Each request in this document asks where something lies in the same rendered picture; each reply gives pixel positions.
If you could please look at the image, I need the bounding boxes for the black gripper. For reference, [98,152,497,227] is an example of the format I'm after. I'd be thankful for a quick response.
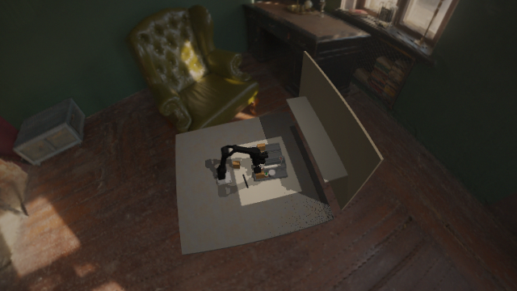
[252,159,261,174]

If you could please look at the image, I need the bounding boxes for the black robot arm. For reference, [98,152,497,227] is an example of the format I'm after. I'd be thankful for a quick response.
[216,145,268,180]

